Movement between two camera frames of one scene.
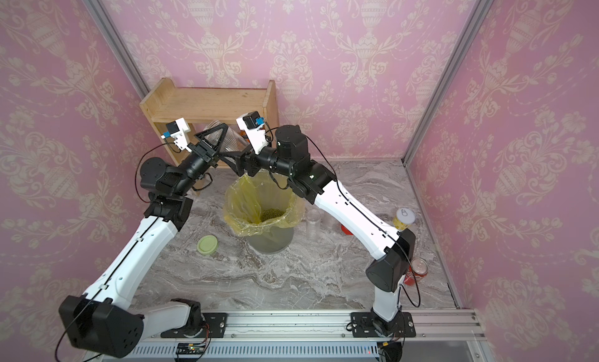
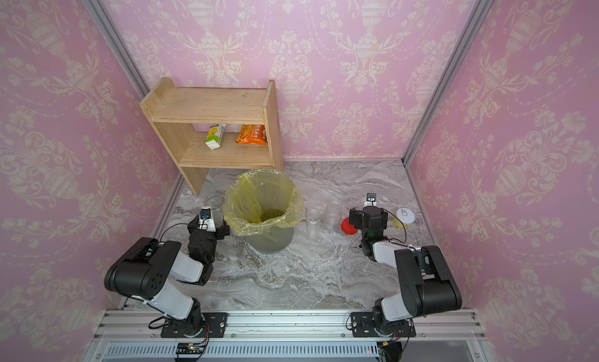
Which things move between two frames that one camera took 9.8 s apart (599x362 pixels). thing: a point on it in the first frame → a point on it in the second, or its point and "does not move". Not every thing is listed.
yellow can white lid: (404, 218) does not move
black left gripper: (206, 153) → (221, 233)
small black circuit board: (189, 349) does not move
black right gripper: (247, 160) → (358, 216)
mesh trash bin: (272, 240) does not move
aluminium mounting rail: (437, 324) does not move
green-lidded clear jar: (234, 140) → (215, 203)
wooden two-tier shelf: (198, 106) does not move
